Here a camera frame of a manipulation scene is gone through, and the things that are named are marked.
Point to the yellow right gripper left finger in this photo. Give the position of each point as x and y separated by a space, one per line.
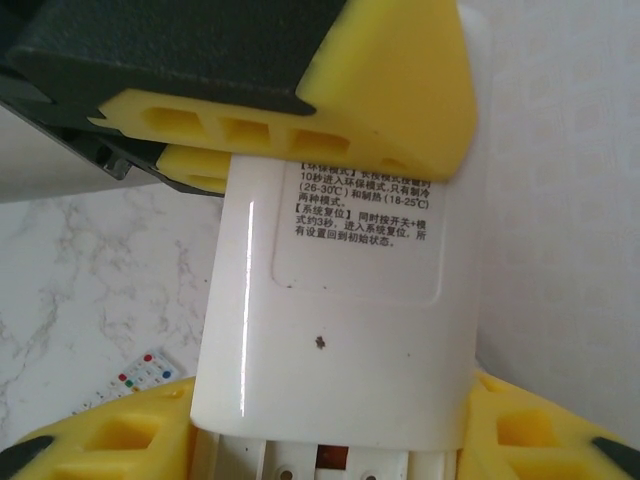
115 440

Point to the long white remote control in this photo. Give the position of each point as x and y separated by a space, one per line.
350 325

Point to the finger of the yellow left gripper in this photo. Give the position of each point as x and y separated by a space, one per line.
200 172
390 100

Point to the white remote with coloured buttons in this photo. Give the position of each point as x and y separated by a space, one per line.
145 372

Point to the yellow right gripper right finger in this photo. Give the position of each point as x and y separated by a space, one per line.
525 435

